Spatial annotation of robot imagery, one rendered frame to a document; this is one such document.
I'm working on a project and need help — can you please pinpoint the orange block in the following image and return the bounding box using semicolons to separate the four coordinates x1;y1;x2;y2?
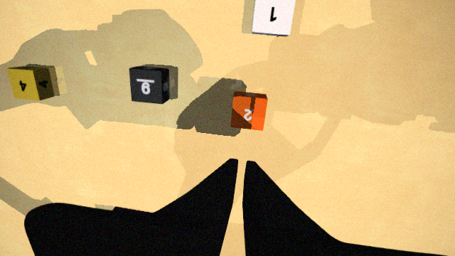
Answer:
230;91;268;131

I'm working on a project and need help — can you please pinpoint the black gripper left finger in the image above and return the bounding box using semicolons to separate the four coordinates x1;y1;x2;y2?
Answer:
24;159;238;256

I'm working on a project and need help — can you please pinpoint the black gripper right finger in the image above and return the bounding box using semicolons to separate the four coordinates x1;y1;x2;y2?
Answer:
242;161;447;256

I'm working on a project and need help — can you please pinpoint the yellow block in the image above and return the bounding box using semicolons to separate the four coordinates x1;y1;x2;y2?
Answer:
7;66;54;101

